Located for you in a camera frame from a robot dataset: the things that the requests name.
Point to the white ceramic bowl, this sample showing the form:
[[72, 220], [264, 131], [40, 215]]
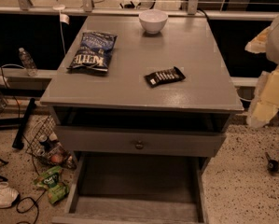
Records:
[[153, 20]]

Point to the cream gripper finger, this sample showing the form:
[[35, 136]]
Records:
[[265, 104], [258, 43]]

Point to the open grey lower drawer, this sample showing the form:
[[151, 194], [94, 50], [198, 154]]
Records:
[[135, 189]]

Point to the black rxbar chocolate bar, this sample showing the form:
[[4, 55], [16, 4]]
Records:
[[164, 77]]

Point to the blue Kettle chips bag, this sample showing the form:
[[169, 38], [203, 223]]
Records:
[[94, 51]]

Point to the black bar on floor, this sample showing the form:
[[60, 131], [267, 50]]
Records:
[[18, 144]]

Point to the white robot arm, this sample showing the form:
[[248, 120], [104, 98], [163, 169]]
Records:
[[272, 44]]

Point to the green snack bag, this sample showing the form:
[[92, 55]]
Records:
[[57, 191], [50, 178]]

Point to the grey wooden drawer cabinet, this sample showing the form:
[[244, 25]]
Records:
[[203, 102]]

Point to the clear plastic water bottle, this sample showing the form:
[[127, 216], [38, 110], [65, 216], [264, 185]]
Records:
[[28, 62]]

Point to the wire basket with items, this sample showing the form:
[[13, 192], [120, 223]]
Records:
[[46, 146]]

